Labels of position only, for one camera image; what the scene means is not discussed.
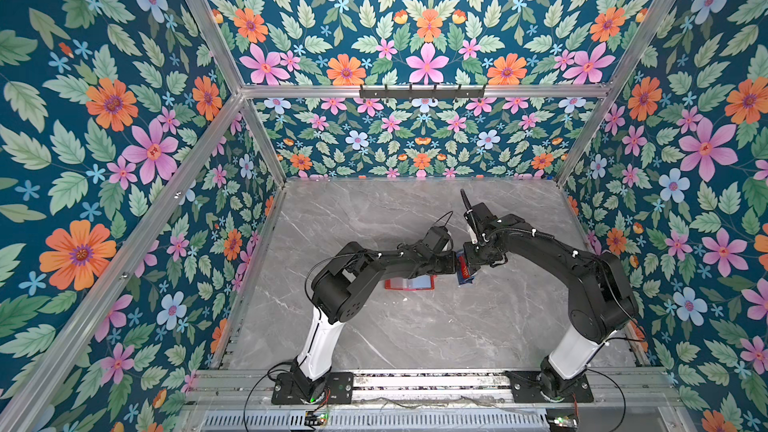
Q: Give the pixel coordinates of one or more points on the white vented cable duct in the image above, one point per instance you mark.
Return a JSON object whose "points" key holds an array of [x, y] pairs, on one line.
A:
{"points": [[376, 420]]}

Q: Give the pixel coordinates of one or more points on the black hook rack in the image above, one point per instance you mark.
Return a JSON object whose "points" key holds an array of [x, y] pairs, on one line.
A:
{"points": [[409, 92]]}

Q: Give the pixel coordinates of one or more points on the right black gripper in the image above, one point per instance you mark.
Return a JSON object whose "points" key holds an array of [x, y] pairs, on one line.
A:
{"points": [[472, 260]]}

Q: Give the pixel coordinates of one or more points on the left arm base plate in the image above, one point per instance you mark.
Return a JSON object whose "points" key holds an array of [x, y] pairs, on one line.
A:
{"points": [[295, 389]]}

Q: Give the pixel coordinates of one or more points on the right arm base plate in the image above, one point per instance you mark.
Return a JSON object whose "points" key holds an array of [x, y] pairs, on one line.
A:
{"points": [[547, 386]]}

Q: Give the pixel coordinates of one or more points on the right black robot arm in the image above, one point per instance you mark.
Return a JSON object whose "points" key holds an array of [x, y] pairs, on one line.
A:
{"points": [[600, 299]]}

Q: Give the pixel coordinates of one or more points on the red leather card holder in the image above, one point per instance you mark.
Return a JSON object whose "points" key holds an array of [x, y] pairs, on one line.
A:
{"points": [[422, 283]]}

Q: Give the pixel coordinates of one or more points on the red credit card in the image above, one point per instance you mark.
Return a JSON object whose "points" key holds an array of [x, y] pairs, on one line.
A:
{"points": [[463, 273]]}

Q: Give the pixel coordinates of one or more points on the aluminium mounting rail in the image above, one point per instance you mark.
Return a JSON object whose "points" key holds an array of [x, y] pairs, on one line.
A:
{"points": [[607, 387]]}

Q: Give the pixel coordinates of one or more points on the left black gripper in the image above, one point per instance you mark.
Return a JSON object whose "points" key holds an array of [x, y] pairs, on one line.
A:
{"points": [[451, 265]]}

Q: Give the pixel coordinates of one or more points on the blue card tray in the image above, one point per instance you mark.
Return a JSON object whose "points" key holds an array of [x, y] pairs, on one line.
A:
{"points": [[472, 269]]}

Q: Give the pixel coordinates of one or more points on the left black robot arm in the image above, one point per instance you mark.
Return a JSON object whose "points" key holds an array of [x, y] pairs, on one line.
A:
{"points": [[345, 283]]}

